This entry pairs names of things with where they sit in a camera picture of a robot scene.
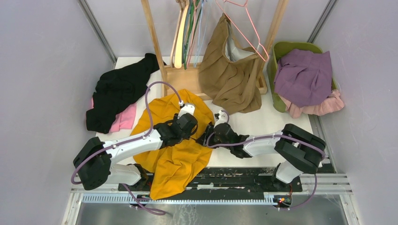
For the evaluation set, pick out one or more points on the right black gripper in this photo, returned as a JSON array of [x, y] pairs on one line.
[[205, 138]]

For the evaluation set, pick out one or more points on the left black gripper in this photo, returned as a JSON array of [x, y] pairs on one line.
[[187, 135]]

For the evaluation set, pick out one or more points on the yellow garment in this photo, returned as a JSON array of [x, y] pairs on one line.
[[174, 167]]

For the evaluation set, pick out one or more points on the tan pleated skirt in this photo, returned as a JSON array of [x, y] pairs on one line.
[[228, 74]]

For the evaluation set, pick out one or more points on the pink wire hanger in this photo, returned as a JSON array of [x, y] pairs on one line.
[[197, 11], [238, 14]]

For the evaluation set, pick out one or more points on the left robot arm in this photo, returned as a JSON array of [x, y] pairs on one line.
[[98, 162]]

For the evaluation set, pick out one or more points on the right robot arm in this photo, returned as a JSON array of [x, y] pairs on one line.
[[301, 150]]

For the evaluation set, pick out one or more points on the wooden hanger rack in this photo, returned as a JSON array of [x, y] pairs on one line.
[[188, 79]]

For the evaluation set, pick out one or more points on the beige wooden hanger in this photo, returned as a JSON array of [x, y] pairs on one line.
[[177, 47]]

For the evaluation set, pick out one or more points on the grey plastic hanger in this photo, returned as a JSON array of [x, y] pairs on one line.
[[186, 26]]

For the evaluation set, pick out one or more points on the green plastic hanger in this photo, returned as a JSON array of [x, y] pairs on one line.
[[188, 39]]

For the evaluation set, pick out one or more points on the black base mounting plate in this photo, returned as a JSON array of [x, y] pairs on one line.
[[234, 183]]

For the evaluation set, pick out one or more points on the black garment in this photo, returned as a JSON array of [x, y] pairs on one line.
[[119, 88]]

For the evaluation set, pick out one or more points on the purple garment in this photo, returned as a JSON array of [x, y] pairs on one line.
[[304, 77]]

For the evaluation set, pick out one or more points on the green plastic bin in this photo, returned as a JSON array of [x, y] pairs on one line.
[[280, 49]]

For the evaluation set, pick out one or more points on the light pink ruffled garment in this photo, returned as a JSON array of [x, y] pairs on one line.
[[332, 103]]

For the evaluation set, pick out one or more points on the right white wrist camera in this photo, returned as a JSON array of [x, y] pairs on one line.
[[221, 117]]

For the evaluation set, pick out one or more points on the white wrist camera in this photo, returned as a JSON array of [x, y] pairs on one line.
[[221, 117], [186, 108]]

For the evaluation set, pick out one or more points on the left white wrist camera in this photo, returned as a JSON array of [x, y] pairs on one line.
[[186, 108]]

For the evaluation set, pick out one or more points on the blue wire hanger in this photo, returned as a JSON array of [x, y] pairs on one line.
[[199, 32]]

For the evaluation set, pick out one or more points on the aluminium frame rail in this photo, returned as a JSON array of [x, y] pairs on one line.
[[326, 200]]

